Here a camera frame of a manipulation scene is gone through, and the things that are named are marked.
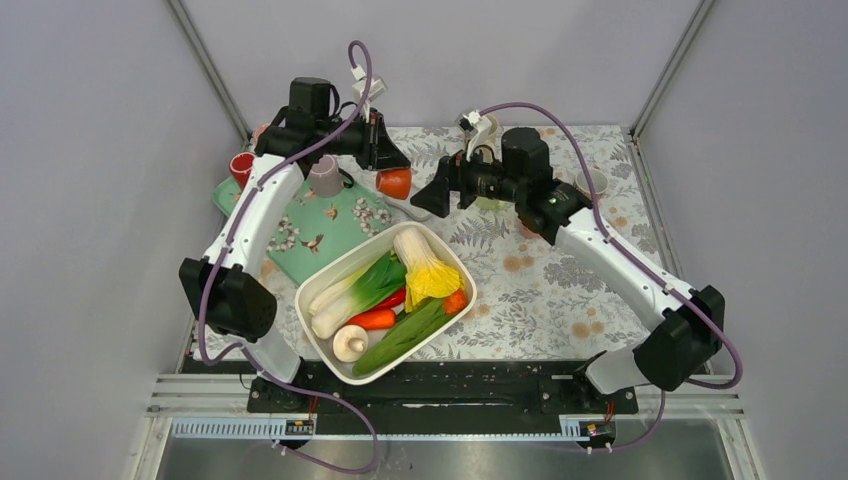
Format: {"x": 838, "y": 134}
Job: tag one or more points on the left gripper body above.
{"x": 358, "y": 138}

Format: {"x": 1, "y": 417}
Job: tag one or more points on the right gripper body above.
{"x": 477, "y": 178}

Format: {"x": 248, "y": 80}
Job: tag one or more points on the small orange mug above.
{"x": 395, "y": 183}

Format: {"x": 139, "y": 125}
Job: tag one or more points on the light green mug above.
{"x": 490, "y": 205}

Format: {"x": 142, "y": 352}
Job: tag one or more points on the cream floral mug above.
{"x": 483, "y": 138}

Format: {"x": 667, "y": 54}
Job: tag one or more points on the purple mug black handle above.
{"x": 327, "y": 179}

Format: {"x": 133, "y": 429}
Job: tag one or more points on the terracotta pink mug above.
{"x": 593, "y": 182}

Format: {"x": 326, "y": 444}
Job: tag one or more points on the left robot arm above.
{"x": 222, "y": 286}

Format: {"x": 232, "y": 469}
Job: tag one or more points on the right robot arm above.
{"x": 684, "y": 323}

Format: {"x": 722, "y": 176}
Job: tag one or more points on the red mug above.
{"x": 240, "y": 168}

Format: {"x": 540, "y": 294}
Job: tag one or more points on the grey sponge pad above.
{"x": 413, "y": 213}

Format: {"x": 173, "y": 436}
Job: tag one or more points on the napa cabbage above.
{"x": 427, "y": 276}

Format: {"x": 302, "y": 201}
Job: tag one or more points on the red chili pepper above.
{"x": 395, "y": 299}

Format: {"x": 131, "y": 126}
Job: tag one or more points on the pink tall cup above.
{"x": 257, "y": 134}

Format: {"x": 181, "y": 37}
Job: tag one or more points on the green floral tray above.
{"x": 311, "y": 231}

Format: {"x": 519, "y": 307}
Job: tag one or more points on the green cucumber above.
{"x": 415, "y": 327}

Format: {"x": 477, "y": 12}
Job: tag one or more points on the orange carrot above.
{"x": 379, "y": 319}

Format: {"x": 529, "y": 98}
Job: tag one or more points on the white rectangular basin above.
{"x": 362, "y": 257}

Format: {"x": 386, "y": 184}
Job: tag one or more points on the floral tablecloth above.
{"x": 534, "y": 301}

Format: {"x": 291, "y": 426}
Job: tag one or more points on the bok choy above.
{"x": 356, "y": 294}

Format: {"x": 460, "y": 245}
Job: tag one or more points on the white mushroom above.
{"x": 350, "y": 343}

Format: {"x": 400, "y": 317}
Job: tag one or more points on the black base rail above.
{"x": 534, "y": 386}

